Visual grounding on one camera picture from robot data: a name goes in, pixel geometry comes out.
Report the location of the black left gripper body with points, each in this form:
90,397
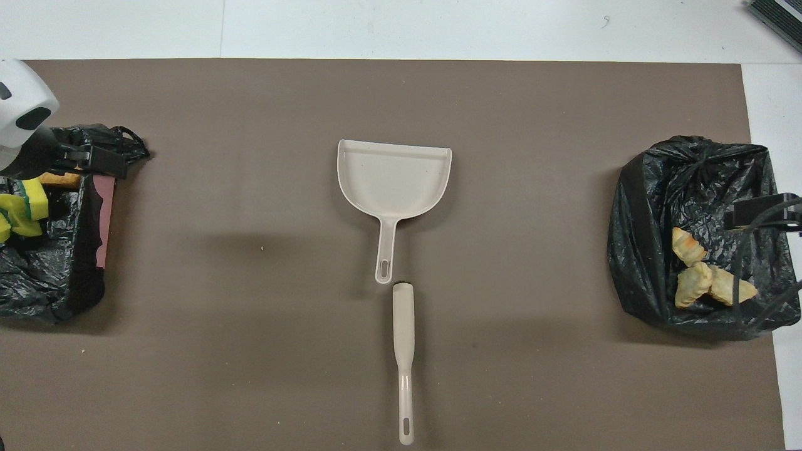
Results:
31,156

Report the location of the brown fried nugget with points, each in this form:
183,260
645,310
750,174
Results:
59,180

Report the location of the yellow sponge piece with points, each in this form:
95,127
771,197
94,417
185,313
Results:
31,197
19,219
4,228

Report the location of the pale fried dumpling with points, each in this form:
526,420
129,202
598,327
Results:
693,285
727,285

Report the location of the golden croissant piece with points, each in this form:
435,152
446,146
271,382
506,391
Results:
688,246

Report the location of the beige plastic dustpan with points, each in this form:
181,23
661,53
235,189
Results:
391,181

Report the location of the beige hand brush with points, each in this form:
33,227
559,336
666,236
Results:
403,326

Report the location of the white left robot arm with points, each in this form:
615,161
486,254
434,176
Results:
22,106

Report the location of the pink trash bin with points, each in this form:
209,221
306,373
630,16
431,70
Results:
105,213

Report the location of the bin covered by black bag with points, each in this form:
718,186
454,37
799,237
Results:
664,250

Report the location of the loose black trash bag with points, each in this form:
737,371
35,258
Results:
56,275

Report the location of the dark grey ribbed device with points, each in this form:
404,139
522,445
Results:
780,19

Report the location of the brown table mat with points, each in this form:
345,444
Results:
401,100

